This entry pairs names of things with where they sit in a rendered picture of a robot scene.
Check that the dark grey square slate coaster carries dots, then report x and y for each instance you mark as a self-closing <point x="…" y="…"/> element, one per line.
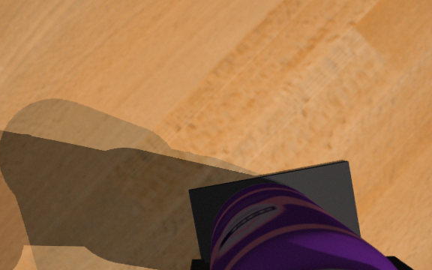
<point x="329" y="186"/>

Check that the purple drink can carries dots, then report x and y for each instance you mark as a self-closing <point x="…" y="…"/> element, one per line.
<point x="272" y="226"/>

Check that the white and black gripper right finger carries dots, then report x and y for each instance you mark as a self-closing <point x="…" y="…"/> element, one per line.
<point x="398" y="263"/>

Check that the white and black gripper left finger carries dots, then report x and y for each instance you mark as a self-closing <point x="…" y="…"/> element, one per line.
<point x="199" y="264"/>

